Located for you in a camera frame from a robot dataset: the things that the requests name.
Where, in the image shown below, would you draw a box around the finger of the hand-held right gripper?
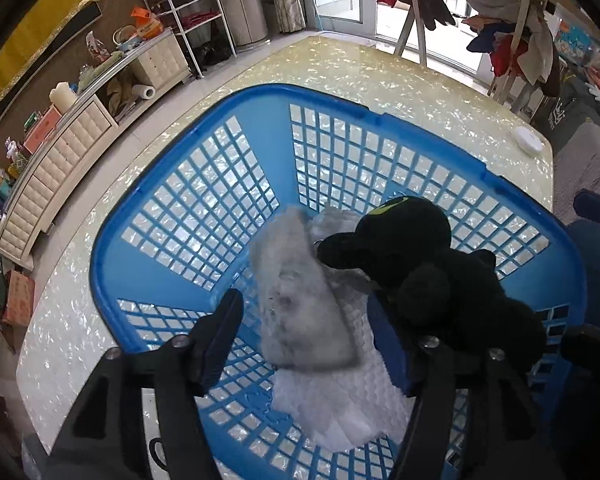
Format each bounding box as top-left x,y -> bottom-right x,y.
560,324 -> 600,366
574,189 -> 600,233

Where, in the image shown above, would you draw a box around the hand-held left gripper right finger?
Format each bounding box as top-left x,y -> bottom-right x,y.
367,290 -> 567,480

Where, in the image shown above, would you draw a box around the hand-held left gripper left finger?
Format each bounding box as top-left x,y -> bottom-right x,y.
45,289 -> 245,480

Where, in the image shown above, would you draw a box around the white waffle towel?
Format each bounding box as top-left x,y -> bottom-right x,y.
271,207 -> 416,451

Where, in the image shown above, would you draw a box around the pale grey soft cloth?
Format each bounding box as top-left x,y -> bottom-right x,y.
249,205 -> 360,372

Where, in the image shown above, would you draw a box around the black plush toy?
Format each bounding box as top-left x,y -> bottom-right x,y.
315,196 -> 548,376

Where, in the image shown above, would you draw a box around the blue plastic laundry basket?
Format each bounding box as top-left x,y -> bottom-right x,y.
90,84 -> 588,480

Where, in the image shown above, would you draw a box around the grey sofa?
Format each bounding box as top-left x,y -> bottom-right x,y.
550,147 -> 600,221

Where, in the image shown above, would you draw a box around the person's blue trouser leg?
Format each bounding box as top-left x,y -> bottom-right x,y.
565,220 -> 600,331

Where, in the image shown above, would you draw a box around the dark grey printed bag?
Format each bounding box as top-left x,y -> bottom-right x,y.
540,80 -> 600,161

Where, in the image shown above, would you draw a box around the small white round box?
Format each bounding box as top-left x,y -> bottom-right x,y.
512,127 -> 543,153

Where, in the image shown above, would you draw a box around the mixed hanging clothes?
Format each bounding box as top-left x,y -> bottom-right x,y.
462,0 -> 563,98

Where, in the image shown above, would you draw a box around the colourful picture box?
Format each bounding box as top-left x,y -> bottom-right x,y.
552,20 -> 598,63

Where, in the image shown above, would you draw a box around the brown cardboard box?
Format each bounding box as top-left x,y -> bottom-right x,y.
0,270 -> 36,328

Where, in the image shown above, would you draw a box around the cream tufted low cabinet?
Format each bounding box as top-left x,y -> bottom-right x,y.
0,27 -> 193,271

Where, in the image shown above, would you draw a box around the brown paper bag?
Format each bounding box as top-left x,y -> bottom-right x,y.
105,77 -> 136,121

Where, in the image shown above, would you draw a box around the wooden clothes rack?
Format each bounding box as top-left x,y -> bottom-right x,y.
392,0 -> 596,106

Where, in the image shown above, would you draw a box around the pink cardboard box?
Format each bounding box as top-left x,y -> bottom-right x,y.
22,107 -> 63,153

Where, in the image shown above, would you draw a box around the cream pillar candle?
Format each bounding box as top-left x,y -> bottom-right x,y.
49,81 -> 77,113

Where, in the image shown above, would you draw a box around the black bag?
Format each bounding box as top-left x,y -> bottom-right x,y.
200,35 -> 233,66

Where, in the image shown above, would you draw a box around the green cloth bundle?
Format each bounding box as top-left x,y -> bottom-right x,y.
77,52 -> 126,93

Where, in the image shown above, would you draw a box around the small round basket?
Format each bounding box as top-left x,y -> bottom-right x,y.
112,25 -> 143,53

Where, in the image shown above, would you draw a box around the wrapped flower bouquet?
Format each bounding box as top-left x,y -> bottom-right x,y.
84,30 -> 112,63

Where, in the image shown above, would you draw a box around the orange snack bag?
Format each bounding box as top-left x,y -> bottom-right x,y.
130,6 -> 162,40

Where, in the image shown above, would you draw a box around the white metal shelf rack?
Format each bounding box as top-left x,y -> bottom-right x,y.
140,0 -> 238,78

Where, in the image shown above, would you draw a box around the grey standing air conditioner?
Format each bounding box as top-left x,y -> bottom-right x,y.
219,0 -> 270,48

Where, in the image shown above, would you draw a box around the yellow cloth cover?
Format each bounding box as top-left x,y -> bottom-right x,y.
0,0 -> 105,123

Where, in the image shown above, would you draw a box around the black wall screen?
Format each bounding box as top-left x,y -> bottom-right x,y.
0,2 -> 103,136

